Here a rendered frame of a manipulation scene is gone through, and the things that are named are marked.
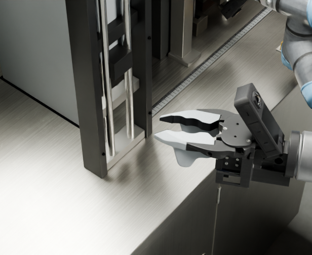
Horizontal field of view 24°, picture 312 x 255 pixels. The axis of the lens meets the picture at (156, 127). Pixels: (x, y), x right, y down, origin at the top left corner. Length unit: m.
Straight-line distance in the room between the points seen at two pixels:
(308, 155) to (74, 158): 0.59
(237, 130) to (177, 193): 0.38
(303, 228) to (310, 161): 1.47
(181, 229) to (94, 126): 0.36
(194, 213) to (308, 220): 1.01
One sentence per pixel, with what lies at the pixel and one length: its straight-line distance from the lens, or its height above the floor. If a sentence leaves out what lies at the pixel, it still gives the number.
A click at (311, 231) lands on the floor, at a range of 2.55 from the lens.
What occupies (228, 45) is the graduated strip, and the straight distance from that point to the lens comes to 1.77.
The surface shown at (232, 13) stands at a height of 1.02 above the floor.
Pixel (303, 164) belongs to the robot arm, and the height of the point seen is 1.23.
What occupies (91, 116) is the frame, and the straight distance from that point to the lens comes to 1.36.
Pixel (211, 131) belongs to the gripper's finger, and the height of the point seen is 1.21.
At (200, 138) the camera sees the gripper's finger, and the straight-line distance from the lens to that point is 1.09.
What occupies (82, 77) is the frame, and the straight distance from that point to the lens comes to 1.30.
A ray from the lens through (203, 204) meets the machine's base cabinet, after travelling 1.64.
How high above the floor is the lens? 2.05
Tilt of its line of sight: 47 degrees down
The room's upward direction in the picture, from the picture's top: straight up
